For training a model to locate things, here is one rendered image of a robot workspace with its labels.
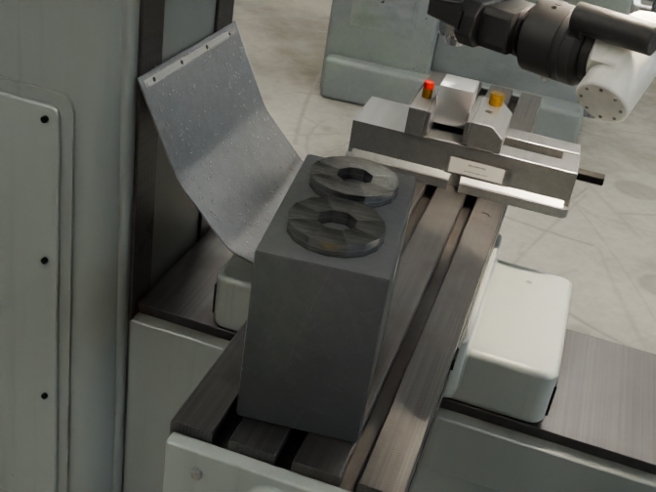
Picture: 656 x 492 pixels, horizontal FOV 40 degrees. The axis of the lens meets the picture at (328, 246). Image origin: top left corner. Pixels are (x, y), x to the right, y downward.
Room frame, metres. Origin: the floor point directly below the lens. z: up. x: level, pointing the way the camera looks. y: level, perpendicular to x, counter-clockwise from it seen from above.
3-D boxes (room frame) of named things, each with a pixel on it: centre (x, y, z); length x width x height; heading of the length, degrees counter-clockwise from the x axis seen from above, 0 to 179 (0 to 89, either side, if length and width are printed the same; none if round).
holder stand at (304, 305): (0.77, -0.01, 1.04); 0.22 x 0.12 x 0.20; 174
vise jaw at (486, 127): (1.32, -0.21, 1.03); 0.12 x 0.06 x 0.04; 168
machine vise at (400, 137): (1.32, -0.19, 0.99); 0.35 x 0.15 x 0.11; 78
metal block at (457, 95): (1.33, -0.16, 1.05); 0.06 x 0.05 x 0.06; 168
